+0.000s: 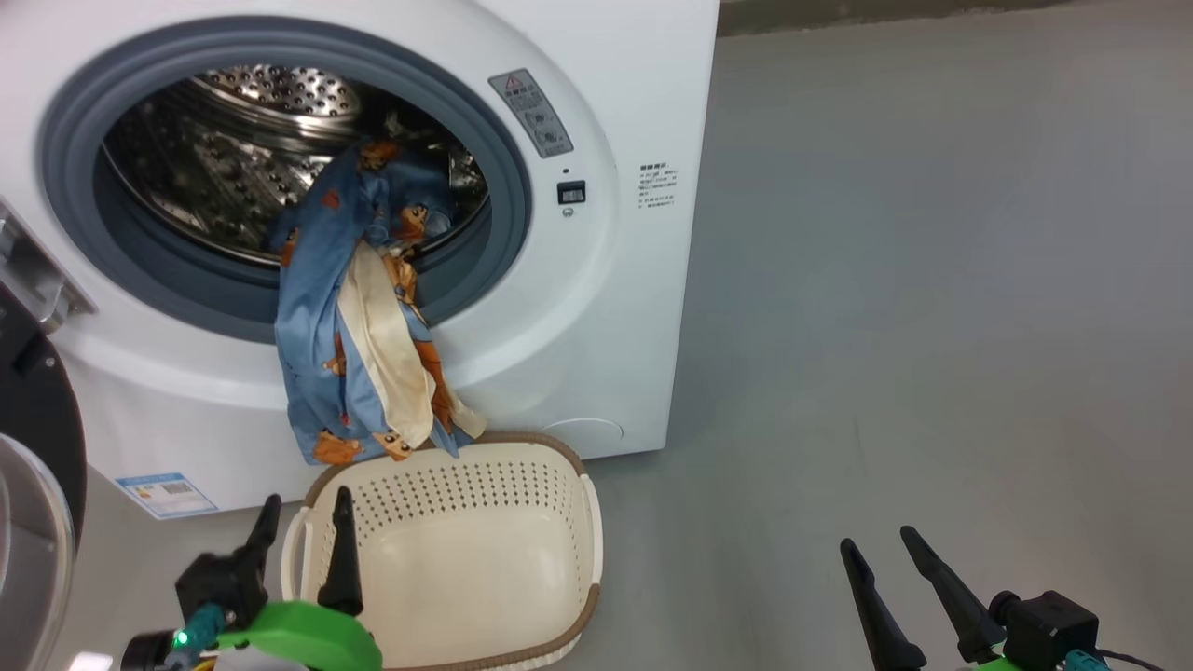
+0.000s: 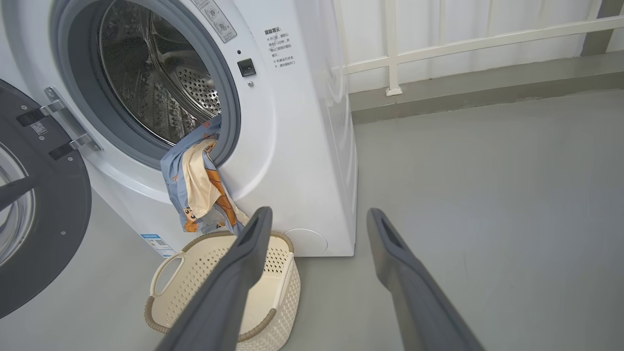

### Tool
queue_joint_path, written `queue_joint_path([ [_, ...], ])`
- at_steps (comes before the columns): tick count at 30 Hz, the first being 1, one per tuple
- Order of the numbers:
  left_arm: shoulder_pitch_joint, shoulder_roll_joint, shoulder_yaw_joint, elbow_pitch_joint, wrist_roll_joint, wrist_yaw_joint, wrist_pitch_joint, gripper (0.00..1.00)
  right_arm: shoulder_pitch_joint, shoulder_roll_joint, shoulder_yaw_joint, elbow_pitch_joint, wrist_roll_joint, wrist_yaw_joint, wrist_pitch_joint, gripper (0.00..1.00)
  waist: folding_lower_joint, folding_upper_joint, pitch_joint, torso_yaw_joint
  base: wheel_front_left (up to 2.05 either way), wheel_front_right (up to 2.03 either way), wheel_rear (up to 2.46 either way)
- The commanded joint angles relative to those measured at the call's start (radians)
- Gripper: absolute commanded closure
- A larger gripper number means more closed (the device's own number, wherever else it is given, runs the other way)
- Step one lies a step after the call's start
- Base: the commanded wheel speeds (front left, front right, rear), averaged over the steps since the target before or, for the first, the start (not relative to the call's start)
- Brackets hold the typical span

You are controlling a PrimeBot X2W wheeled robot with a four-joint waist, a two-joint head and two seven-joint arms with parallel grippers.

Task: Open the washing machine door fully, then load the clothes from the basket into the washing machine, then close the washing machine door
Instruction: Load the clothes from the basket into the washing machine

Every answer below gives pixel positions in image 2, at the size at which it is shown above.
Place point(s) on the white metal railing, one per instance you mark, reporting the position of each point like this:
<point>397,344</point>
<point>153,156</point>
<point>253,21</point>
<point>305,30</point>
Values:
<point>392,53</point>

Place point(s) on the silver door hinge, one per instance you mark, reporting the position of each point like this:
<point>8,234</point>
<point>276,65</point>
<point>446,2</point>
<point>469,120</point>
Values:
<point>68,117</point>

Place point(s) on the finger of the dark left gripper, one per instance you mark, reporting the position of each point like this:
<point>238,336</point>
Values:
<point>17,191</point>

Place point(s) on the black door latch socket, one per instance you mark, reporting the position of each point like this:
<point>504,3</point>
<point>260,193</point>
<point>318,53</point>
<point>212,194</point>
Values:
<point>246,67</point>

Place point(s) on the cream perforated laundry basket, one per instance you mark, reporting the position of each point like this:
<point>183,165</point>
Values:
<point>195,278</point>

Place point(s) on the blue white energy label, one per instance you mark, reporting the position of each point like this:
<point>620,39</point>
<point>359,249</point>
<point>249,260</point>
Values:
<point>158,245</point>

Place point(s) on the white front-load washing machine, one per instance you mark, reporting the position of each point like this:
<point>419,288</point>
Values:
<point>302,146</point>

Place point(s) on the grey warning sticker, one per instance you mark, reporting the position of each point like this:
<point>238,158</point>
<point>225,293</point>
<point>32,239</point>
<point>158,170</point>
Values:
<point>217,19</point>

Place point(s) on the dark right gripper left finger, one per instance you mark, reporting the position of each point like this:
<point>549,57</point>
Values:
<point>229,292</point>

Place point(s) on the blue cartoon print garment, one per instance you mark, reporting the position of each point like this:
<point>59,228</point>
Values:
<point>195,185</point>

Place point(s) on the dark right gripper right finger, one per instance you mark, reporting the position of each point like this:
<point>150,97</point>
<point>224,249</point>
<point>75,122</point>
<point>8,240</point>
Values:
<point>414,292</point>

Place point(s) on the dark round washing machine door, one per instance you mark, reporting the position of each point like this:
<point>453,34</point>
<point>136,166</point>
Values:
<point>58,234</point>

